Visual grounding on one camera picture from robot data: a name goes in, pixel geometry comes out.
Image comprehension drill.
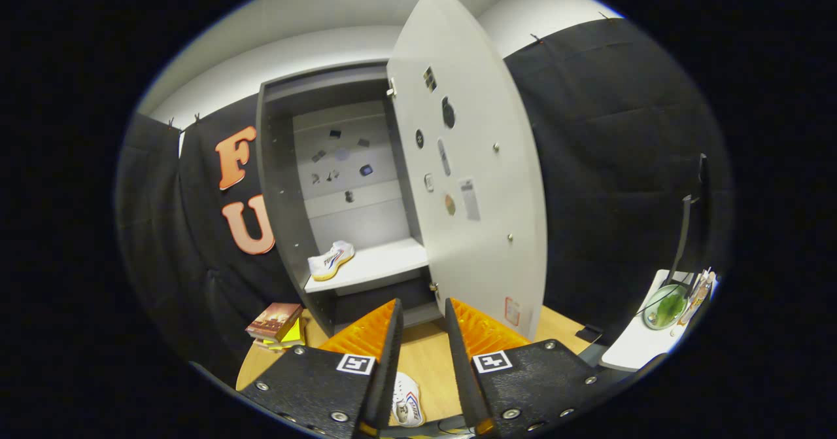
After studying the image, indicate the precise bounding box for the brown book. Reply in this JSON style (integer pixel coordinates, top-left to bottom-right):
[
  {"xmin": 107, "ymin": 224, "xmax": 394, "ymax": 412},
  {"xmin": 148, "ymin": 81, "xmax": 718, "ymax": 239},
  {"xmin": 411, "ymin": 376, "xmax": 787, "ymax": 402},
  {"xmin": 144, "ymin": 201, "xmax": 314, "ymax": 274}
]
[{"xmin": 245, "ymin": 302, "xmax": 303, "ymax": 343}]

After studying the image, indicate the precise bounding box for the black backdrop cloth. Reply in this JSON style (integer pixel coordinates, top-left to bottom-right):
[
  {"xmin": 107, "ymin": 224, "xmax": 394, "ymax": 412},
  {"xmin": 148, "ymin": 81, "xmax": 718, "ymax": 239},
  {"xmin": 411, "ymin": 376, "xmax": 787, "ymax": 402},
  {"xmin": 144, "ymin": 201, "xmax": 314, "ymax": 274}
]
[{"xmin": 114, "ymin": 17, "xmax": 730, "ymax": 387}]

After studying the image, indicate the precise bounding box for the dark grey shoe cabinet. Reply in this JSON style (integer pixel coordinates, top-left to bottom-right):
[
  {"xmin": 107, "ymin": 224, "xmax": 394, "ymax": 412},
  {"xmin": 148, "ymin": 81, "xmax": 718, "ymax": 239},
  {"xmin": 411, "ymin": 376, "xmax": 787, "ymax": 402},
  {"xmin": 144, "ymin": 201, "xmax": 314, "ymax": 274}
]
[{"xmin": 255, "ymin": 60, "xmax": 445, "ymax": 338}]

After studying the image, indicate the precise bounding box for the white striped shoe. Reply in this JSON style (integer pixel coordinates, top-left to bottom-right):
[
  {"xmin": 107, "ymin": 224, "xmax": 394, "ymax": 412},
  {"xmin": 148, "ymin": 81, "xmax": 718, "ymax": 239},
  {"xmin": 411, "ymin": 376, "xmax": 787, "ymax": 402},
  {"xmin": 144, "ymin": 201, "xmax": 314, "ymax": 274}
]
[
  {"xmin": 391, "ymin": 372, "xmax": 426, "ymax": 428},
  {"xmin": 307, "ymin": 240, "xmax": 356, "ymax": 281}
]

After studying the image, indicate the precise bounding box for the black metal stand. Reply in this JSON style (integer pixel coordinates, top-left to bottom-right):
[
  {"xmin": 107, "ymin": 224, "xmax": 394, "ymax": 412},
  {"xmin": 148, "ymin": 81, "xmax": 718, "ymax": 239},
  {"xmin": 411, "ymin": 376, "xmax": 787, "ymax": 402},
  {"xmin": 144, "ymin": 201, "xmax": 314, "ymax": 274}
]
[{"xmin": 664, "ymin": 153, "xmax": 710, "ymax": 289}]

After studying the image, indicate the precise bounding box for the beige shoe cabinet door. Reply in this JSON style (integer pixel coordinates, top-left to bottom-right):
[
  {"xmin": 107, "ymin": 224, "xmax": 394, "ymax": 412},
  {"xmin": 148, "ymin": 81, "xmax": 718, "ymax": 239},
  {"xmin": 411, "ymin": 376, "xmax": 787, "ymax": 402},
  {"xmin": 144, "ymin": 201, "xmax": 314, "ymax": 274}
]
[{"xmin": 386, "ymin": 0, "xmax": 549, "ymax": 342}]

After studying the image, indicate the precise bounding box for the glass bowl with green contents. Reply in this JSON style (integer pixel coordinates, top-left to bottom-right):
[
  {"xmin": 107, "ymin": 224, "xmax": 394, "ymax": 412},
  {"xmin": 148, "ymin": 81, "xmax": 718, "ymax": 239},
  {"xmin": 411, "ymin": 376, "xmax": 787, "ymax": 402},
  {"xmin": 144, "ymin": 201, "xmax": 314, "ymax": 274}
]
[{"xmin": 642, "ymin": 284, "xmax": 689, "ymax": 330}]

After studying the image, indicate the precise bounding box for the small amber bottle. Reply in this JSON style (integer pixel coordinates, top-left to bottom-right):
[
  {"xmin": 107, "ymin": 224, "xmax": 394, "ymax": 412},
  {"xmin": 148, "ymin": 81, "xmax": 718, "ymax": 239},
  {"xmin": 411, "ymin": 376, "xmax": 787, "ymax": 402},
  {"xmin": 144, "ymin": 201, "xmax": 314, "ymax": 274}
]
[{"xmin": 677, "ymin": 268, "xmax": 717, "ymax": 327}]

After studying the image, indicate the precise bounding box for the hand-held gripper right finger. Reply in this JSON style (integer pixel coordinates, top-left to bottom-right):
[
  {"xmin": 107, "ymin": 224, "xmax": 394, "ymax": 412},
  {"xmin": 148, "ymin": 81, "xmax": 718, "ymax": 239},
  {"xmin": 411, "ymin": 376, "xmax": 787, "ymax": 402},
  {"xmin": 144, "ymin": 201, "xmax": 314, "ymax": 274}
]
[{"xmin": 445, "ymin": 297, "xmax": 619, "ymax": 436}]

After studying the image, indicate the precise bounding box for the white side table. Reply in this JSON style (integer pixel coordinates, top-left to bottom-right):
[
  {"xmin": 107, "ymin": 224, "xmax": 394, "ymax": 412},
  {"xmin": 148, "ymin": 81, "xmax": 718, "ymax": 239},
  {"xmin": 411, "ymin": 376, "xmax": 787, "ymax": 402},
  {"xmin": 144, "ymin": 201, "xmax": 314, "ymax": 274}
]
[{"xmin": 600, "ymin": 269, "xmax": 720, "ymax": 372}]

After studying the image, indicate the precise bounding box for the yellow book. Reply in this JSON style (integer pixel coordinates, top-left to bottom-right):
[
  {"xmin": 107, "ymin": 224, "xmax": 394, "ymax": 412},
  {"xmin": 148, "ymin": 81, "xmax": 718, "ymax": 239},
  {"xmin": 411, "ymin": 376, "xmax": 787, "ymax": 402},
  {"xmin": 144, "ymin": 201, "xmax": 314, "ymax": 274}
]
[{"xmin": 262, "ymin": 318, "xmax": 307, "ymax": 351}]

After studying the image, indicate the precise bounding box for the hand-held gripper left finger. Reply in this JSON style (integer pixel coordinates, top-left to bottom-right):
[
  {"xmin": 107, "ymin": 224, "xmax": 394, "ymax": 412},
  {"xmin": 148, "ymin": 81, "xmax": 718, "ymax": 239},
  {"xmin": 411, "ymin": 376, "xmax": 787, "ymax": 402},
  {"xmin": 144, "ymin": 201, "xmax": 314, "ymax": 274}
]
[{"xmin": 237, "ymin": 298, "xmax": 405, "ymax": 439}]

